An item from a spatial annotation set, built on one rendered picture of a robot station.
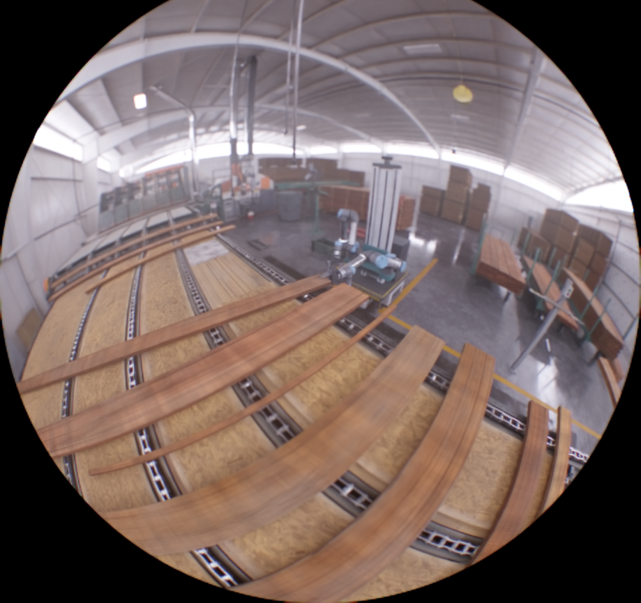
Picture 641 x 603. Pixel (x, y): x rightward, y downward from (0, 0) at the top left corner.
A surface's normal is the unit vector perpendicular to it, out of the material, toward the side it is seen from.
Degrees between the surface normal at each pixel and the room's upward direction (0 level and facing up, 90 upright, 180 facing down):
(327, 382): 0
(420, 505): 0
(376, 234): 90
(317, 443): 0
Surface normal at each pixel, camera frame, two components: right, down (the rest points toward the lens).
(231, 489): 0.02, -0.84
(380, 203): -0.69, 0.37
